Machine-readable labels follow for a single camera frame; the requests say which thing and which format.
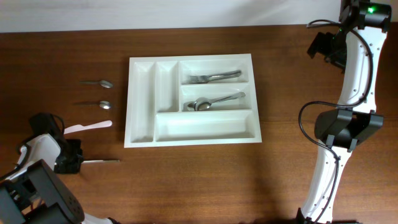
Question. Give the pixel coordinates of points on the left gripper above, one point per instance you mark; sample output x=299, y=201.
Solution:
x=74, y=171

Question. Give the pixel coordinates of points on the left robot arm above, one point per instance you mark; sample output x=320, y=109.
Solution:
x=32, y=192

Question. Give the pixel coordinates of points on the pink plastic knife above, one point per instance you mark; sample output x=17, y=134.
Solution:
x=80, y=127

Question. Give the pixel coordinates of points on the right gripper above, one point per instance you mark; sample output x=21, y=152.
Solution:
x=319, y=45

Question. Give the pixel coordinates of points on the small metal teaspoon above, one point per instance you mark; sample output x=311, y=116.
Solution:
x=102, y=104
x=103, y=83

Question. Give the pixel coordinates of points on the large metal spoon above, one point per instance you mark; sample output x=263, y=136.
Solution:
x=202, y=104
x=190, y=106

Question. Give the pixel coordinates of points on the white plastic cutlery tray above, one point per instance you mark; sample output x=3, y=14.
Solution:
x=155, y=98

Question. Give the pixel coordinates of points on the metal kitchen tongs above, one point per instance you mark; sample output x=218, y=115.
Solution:
x=101, y=161

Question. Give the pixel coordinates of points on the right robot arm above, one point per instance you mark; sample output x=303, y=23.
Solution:
x=355, y=48

